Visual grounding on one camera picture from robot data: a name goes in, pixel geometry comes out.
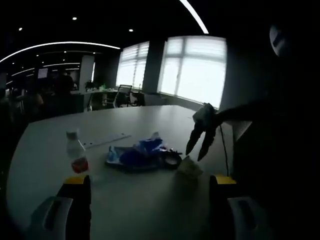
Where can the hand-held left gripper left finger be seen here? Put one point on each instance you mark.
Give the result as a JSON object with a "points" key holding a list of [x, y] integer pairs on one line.
{"points": [[75, 205]]}

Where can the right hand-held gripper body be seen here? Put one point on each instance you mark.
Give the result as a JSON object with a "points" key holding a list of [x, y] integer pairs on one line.
{"points": [[205, 117]]}

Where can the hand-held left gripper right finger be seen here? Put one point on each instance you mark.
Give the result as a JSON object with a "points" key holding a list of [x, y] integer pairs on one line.
{"points": [[222, 207]]}

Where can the blue tissue pack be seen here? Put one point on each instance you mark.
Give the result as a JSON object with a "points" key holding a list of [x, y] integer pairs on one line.
{"points": [[150, 143]]}

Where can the clear water bottle red label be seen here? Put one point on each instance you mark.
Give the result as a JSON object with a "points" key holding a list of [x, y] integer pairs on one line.
{"points": [[77, 155]]}

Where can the blue rounded case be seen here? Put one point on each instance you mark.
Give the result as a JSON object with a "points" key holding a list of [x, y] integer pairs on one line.
{"points": [[130, 157]]}

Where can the window with white blinds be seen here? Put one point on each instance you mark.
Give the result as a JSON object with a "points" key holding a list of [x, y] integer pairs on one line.
{"points": [[192, 72], [132, 65]]}

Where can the white table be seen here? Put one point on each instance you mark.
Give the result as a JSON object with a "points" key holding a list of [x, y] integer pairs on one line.
{"points": [[125, 200]]}

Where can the person's black clothing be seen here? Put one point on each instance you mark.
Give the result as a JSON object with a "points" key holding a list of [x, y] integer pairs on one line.
{"points": [[287, 150]]}

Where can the green potted plant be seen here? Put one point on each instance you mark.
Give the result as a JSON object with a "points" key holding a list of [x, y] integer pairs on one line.
{"points": [[95, 84]]}

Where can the dark frame office chair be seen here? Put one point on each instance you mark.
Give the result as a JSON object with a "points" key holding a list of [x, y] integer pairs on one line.
{"points": [[122, 96], [137, 98]]}

